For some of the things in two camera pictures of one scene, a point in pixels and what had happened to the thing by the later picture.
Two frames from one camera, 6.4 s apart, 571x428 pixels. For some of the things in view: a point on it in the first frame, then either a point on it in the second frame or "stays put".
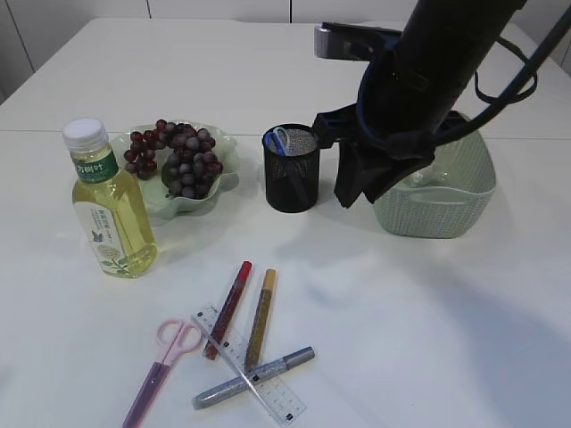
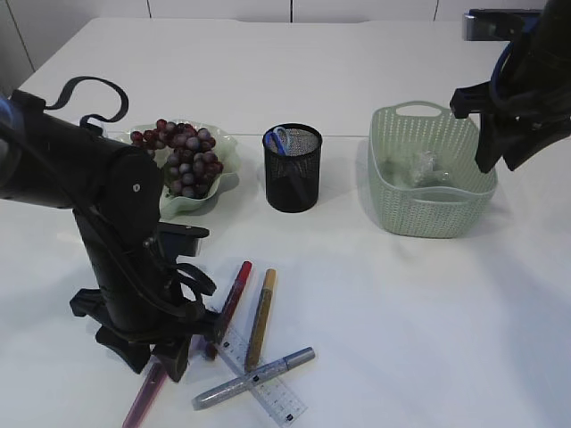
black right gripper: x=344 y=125 -> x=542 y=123
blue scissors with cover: x=277 y=140 stays put
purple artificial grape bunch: x=192 y=161 stays put
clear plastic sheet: x=431 y=175 stays put
